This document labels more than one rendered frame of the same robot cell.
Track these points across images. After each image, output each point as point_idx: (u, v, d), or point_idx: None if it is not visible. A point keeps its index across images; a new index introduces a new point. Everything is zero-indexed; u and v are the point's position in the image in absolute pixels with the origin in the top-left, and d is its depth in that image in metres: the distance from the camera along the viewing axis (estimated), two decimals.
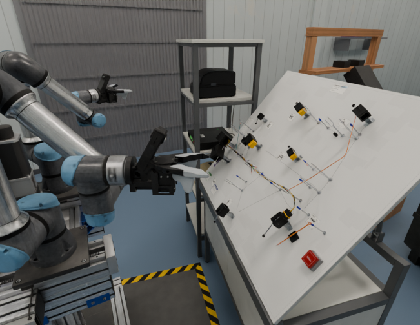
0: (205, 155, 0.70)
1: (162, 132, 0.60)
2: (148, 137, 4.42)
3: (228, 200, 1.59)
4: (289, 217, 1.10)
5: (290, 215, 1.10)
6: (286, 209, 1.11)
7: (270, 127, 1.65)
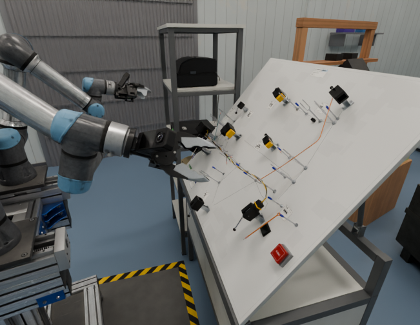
0: (211, 147, 0.64)
1: (170, 148, 0.53)
2: (138, 133, 4.33)
3: (205, 193, 1.50)
4: (260, 208, 1.01)
5: (260, 206, 1.00)
6: (257, 200, 1.02)
7: (250, 116, 1.55)
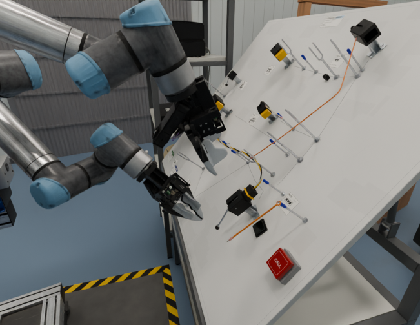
0: (212, 171, 0.60)
1: None
2: (128, 126, 4.02)
3: (186, 182, 1.20)
4: (253, 197, 0.71)
5: (253, 195, 0.70)
6: (248, 186, 0.72)
7: (242, 88, 1.25)
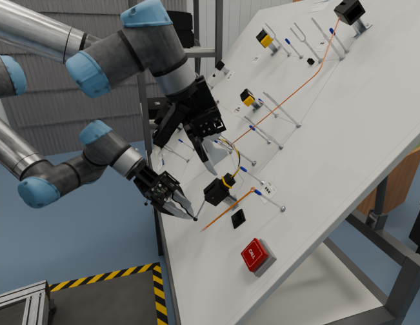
0: (212, 171, 0.60)
1: None
2: (122, 123, 3.99)
3: (171, 175, 1.16)
4: (230, 186, 0.67)
5: (230, 183, 0.66)
6: (226, 175, 0.68)
7: (230, 78, 1.21)
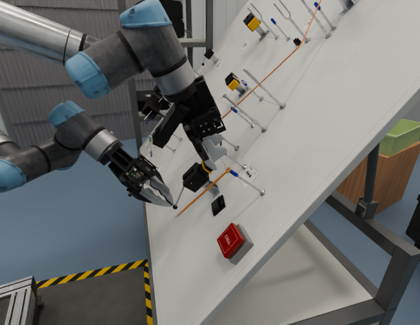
0: (211, 166, 0.62)
1: None
2: (119, 120, 3.95)
3: (158, 166, 1.12)
4: (210, 171, 0.63)
5: (210, 167, 0.62)
6: None
7: (219, 66, 1.17)
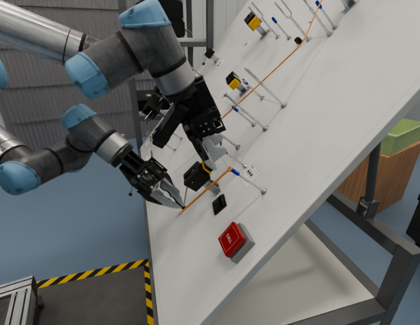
0: (211, 166, 0.62)
1: None
2: (119, 120, 3.95)
3: (159, 166, 1.12)
4: (210, 171, 0.63)
5: (210, 167, 0.62)
6: None
7: (220, 65, 1.17)
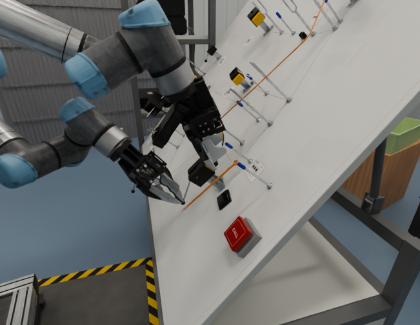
0: (211, 166, 0.62)
1: None
2: (119, 119, 3.94)
3: None
4: (212, 168, 0.63)
5: None
6: None
7: (222, 62, 1.17)
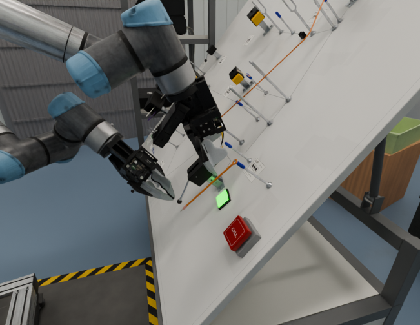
0: (212, 171, 0.60)
1: None
2: (119, 119, 3.94)
3: (160, 162, 1.11)
4: None
5: None
6: None
7: (222, 62, 1.17)
